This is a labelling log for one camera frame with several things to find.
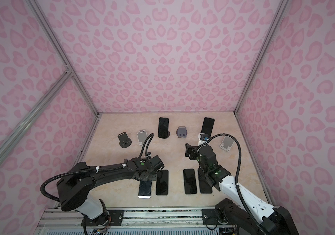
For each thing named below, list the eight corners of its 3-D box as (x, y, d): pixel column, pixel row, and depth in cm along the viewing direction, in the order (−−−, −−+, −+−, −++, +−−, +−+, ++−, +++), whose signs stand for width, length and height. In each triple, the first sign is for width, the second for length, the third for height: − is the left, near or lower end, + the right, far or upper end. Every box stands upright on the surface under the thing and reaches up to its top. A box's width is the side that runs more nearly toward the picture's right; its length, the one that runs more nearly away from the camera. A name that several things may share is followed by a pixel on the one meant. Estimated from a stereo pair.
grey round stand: (120, 148, 102) (116, 140, 94) (122, 140, 106) (118, 132, 99) (130, 148, 101) (126, 140, 94) (132, 140, 106) (128, 132, 98)
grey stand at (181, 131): (176, 137, 107) (176, 134, 104) (176, 129, 112) (176, 126, 109) (187, 137, 107) (187, 134, 104) (186, 129, 112) (186, 126, 109)
